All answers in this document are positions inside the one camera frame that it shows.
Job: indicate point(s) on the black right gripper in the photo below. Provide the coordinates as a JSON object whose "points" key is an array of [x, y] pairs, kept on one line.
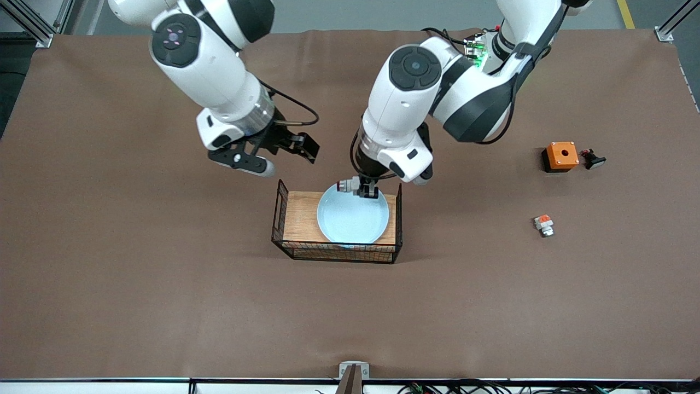
{"points": [[276, 134]]}

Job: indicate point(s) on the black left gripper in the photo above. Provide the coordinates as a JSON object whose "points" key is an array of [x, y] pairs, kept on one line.
{"points": [[367, 170]]}

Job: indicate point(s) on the white push button switch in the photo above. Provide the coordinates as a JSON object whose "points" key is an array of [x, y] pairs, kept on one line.
{"points": [[347, 186]]}

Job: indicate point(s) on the light blue round plate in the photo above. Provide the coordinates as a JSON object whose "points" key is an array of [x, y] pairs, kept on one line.
{"points": [[350, 221]]}

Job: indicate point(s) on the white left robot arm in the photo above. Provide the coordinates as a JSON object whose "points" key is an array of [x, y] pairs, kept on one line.
{"points": [[399, 104]]}

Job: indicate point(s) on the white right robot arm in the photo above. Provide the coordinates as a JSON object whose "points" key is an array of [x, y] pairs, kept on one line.
{"points": [[213, 76]]}

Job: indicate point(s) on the black push button head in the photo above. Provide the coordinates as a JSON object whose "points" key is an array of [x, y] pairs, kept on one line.
{"points": [[593, 161]]}

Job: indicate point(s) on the orange white contact block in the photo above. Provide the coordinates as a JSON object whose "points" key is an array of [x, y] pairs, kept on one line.
{"points": [[543, 224]]}

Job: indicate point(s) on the brown table cover sheet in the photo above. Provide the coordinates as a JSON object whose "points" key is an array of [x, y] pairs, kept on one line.
{"points": [[164, 306]]}

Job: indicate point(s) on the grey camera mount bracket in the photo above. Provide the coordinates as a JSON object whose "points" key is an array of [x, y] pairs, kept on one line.
{"points": [[354, 373]]}

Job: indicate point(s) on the orange button enclosure box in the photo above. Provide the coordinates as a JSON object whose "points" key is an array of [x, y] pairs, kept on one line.
{"points": [[562, 156]]}

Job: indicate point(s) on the white table edge rail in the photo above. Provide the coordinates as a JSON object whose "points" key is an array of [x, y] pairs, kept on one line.
{"points": [[82, 388]]}

